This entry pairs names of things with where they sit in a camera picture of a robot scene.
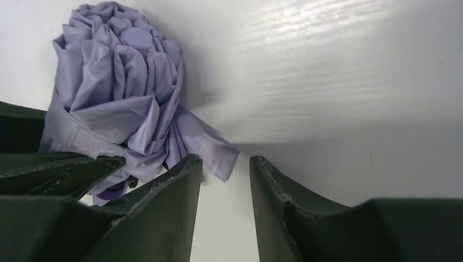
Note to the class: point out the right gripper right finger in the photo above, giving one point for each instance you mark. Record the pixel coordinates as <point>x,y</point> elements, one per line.
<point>294,223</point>

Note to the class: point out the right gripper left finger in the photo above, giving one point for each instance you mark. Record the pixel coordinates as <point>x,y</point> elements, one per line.
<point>154,222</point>

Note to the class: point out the black and lavender folding umbrella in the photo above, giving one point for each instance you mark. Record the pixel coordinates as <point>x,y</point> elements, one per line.
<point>117,91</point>

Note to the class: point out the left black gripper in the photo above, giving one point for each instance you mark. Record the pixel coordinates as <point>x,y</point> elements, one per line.
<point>26,171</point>

